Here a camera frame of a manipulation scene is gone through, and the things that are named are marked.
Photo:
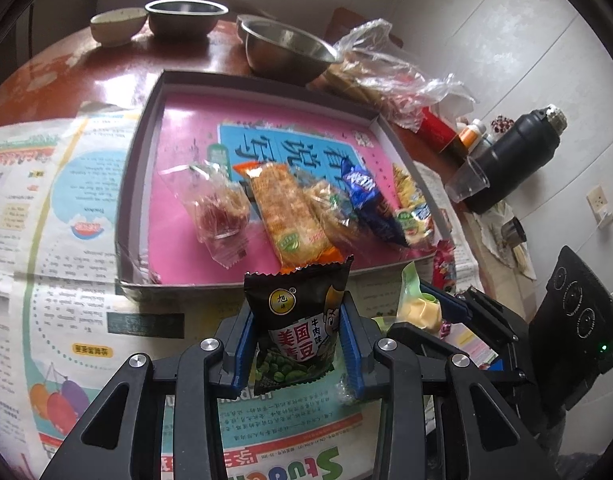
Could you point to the blue snack packet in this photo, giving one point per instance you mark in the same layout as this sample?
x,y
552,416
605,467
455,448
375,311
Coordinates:
x,y
366,190

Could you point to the orange pill bottle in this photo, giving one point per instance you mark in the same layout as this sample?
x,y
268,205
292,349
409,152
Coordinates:
x,y
470,136

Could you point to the orange rice cracker packet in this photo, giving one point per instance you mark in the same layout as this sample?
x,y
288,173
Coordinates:
x,y
291,220

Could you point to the dark steel bowl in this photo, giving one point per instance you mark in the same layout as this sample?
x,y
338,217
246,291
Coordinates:
x,y
186,22

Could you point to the small clear wrapped candy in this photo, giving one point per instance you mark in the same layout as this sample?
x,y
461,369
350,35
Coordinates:
x,y
342,394

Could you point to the colourful printed newspaper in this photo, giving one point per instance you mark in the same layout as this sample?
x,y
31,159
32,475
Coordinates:
x,y
61,260

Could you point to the small spotted object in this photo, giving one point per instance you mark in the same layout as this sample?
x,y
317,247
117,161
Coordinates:
x,y
502,124

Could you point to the clear plastic bag with food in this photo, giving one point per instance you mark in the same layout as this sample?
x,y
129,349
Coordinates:
x,y
376,70

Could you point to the round rice cracker packet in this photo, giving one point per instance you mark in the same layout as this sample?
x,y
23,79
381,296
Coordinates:
x,y
336,215

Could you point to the shiny steel bowl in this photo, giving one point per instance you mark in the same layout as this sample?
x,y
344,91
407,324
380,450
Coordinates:
x,y
281,55

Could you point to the yellow snack packet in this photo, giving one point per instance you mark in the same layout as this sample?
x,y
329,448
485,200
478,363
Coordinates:
x,y
406,185

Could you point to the clear red cake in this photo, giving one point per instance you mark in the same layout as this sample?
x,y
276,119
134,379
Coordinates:
x,y
221,210

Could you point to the pink and blue book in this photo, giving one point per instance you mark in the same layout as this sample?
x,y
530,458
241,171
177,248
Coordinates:
x,y
186,125

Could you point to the handwritten paper sheet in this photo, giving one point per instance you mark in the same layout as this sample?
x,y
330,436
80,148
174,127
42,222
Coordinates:
x,y
491,240

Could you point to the small ceramic bowl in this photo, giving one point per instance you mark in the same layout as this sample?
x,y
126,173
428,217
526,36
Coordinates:
x,y
119,27

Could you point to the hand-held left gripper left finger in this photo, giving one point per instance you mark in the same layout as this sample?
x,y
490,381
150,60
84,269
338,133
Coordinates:
x,y
241,360

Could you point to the clear plastic cup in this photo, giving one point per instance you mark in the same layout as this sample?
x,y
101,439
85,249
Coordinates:
x,y
466,182

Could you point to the shallow grey cardboard box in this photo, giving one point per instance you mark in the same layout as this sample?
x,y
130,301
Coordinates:
x,y
136,170

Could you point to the white wall socket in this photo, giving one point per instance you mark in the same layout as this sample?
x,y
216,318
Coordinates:
x,y
600,200

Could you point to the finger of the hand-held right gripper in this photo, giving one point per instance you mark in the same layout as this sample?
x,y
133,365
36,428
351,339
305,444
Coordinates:
x,y
444,296
426,340

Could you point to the red and white tissue box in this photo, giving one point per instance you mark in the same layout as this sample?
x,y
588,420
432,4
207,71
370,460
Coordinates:
x,y
436,130

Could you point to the small metal cup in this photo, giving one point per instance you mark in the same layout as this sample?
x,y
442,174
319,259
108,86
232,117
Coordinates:
x,y
513,232

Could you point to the small round pudding cup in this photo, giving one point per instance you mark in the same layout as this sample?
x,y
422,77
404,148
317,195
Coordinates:
x,y
415,227

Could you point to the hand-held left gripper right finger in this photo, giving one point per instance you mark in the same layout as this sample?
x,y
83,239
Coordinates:
x,y
350,360

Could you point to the black thermos flask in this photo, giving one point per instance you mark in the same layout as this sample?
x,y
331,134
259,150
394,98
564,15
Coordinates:
x,y
516,160

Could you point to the black green pea packet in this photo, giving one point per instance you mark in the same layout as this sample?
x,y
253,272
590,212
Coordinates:
x,y
291,320

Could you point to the small white bottle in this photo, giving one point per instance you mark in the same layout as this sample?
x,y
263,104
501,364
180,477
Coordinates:
x,y
488,138

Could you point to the red and purple snack packet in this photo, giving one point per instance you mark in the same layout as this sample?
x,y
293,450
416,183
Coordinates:
x,y
445,265

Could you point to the pale green snack packet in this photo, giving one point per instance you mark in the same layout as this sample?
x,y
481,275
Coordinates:
x,y
419,312

